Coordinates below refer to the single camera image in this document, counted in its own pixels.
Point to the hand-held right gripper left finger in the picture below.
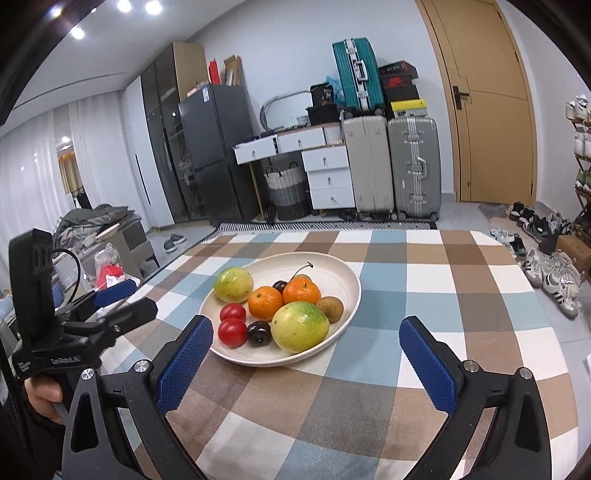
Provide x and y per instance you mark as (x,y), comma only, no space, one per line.
(184,364)

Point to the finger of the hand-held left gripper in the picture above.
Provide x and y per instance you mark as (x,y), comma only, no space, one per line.
(134,314)
(113,293)

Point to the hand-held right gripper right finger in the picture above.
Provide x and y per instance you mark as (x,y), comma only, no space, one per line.
(427,364)

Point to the red cherry tomato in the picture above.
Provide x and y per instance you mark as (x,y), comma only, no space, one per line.
(232,312)
(232,332)

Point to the dark plum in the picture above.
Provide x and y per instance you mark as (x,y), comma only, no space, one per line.
(258,333)

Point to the small yellow passion fruit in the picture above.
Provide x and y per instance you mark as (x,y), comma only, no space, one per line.
(233,285)

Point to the orange mandarin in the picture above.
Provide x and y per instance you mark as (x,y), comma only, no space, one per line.
(265,303)
(301,291)

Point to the brown round kiwi fruit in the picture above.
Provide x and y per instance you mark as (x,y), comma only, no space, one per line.
(331,308)

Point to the large green-red mango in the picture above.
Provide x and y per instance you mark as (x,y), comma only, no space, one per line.
(300,326)

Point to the dark cherry with stem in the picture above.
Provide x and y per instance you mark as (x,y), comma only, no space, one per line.
(279,287)

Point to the cream round plate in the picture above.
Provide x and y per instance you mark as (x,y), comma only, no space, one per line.
(332,281)

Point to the person's left hand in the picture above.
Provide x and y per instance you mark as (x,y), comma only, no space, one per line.
(44,394)

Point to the clear bag with red item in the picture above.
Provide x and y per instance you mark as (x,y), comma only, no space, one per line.
(108,277)

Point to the grey storage box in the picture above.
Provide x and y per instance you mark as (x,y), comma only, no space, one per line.
(134,249)

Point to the grey slipper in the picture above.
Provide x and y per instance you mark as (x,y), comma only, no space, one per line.
(178,238)
(171,246)

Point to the grey clothes pile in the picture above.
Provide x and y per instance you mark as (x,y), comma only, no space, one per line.
(92,217)

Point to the checked tablecloth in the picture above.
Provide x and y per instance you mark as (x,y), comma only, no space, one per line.
(415,277)

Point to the white curtain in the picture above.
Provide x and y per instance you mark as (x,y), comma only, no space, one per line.
(27,184)

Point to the white wardrobe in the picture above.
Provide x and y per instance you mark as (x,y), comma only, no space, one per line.
(138,152)

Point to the pile of shoes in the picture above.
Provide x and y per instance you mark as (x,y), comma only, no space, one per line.
(540,272)

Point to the glass-door cabinet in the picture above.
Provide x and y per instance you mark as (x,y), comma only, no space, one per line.
(161,138)

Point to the grey door mat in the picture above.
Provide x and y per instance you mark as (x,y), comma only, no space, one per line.
(494,209)

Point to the dark grey refrigerator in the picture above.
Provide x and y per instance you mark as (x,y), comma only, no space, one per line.
(217,152)

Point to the brown woven basket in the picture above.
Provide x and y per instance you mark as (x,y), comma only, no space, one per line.
(572,251)

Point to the woven laundry basket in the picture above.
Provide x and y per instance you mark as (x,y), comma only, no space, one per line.
(286,191)

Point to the silver suitcase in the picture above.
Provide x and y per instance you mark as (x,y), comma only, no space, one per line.
(415,166)

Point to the beige suitcase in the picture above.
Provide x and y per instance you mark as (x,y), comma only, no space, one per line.
(369,166)

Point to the white drawer dresser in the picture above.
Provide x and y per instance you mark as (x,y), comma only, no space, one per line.
(323,170)

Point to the large cardboard box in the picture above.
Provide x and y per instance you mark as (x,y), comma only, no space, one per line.
(187,64)

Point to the red flat package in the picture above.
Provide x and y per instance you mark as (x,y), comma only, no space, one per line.
(214,71)

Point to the oval mirror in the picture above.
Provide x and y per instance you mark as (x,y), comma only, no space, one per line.
(281,110)

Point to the flattened cardboard piece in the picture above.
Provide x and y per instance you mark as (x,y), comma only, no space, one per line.
(233,69)

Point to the wooden shoe rack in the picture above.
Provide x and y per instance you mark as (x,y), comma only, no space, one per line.
(582,161)

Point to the wooden door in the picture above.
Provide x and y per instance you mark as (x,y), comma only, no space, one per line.
(485,115)

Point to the small white ribbed basket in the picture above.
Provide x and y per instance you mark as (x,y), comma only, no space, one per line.
(302,121)

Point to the yellow and black box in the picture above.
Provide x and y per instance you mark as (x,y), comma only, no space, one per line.
(408,108)

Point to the ceiling spotlight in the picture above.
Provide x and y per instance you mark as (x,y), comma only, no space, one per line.
(77,32)
(153,6)
(123,5)
(55,11)

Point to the black storage container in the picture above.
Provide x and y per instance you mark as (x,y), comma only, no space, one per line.
(323,115)

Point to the plain black shoe box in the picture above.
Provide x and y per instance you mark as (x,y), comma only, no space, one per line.
(401,95)

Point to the black and red shoe box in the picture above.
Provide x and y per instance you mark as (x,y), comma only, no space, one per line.
(397,81)

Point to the black printed box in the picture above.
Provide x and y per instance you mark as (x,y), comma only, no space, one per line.
(321,94)

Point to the blue plastic bag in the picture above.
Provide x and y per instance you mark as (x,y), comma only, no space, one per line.
(336,85)

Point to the teal suitcase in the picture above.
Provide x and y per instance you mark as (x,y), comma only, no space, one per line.
(358,76)

